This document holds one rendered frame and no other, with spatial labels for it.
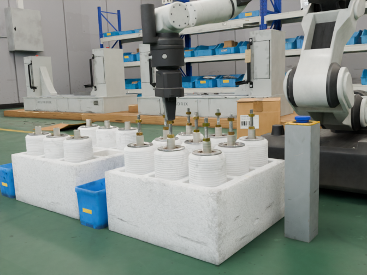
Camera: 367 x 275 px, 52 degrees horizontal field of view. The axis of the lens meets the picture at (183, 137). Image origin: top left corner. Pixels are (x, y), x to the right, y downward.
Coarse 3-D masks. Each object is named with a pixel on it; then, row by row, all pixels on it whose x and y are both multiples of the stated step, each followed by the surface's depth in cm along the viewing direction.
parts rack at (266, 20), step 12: (180, 0) 693; (264, 0) 564; (276, 0) 608; (108, 12) 795; (264, 12) 567; (276, 12) 611; (288, 12) 546; (300, 12) 535; (120, 24) 821; (216, 24) 617; (228, 24) 604; (252, 24) 641; (264, 24) 569; (276, 24) 602; (120, 36) 748; (132, 36) 729; (180, 36) 707; (120, 48) 831; (348, 48) 504; (360, 48) 496; (192, 60) 655; (204, 60) 640; (216, 60) 628; (228, 60) 678; (240, 60) 666; (360, 84) 537
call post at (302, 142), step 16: (288, 128) 98; (304, 128) 95; (288, 144) 99; (304, 144) 96; (288, 160) 99; (304, 160) 97; (288, 176) 100; (304, 176) 97; (288, 192) 101; (304, 192) 98; (288, 208) 101; (304, 208) 98; (288, 224) 102; (304, 224) 99; (304, 240) 100
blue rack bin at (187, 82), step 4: (184, 76) 710; (188, 76) 721; (192, 76) 723; (196, 76) 718; (184, 80) 710; (188, 80) 721; (192, 80) 724; (184, 84) 679; (188, 84) 674; (192, 84) 671
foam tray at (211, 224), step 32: (128, 192) 105; (160, 192) 97; (192, 192) 90; (224, 192) 89; (256, 192) 102; (128, 224) 107; (160, 224) 99; (192, 224) 92; (224, 224) 90; (256, 224) 103; (192, 256) 94; (224, 256) 91
